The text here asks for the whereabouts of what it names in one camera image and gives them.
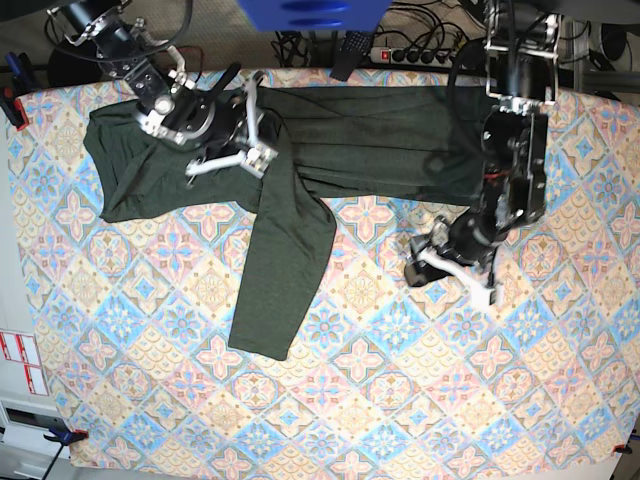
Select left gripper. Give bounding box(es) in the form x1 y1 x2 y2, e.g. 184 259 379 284
409 212 505 308

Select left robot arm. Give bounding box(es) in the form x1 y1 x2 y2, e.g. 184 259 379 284
404 1 561 309

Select white power strip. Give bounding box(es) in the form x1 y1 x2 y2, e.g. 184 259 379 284
369 47 458 68

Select patterned colourful tablecloth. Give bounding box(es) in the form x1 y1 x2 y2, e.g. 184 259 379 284
5 83 639 479

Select dark green long-sleeve shirt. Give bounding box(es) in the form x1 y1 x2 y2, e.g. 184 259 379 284
84 86 491 361

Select blue plastic box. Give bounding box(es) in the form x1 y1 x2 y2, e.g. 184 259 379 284
238 0 392 32

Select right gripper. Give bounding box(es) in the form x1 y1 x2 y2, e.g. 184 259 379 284
169 70 278 188

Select blue red clamp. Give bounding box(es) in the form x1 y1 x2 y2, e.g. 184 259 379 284
1 52 29 131

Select blue clamp orange tip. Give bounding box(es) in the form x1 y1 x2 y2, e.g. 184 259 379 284
43 428 89 446

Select red white stickers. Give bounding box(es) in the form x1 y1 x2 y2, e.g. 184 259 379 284
1 330 48 396

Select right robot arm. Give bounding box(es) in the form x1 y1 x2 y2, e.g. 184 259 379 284
47 1 278 180

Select black remote control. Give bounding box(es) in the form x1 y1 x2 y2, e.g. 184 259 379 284
330 31 372 82

